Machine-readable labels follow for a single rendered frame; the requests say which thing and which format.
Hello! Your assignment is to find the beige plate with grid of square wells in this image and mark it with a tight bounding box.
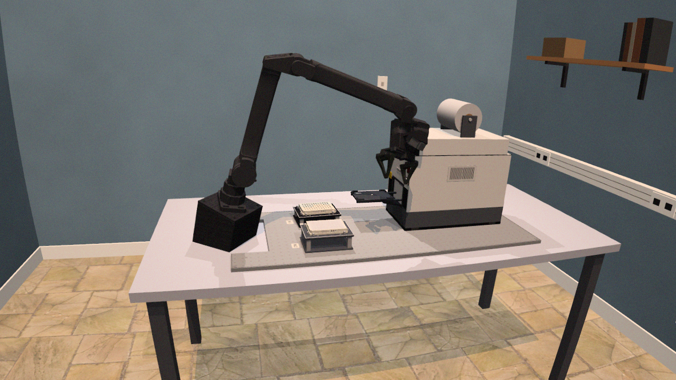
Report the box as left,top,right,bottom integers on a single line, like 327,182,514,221
298,202,336,215

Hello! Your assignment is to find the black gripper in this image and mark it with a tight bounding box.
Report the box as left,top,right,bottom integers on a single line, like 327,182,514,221
376,134,418,185

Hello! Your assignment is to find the cream multi-well plate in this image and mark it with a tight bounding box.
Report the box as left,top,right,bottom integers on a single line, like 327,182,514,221
306,219,348,235

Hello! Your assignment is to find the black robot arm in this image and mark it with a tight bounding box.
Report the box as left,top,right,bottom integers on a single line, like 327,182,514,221
218,53,430,213

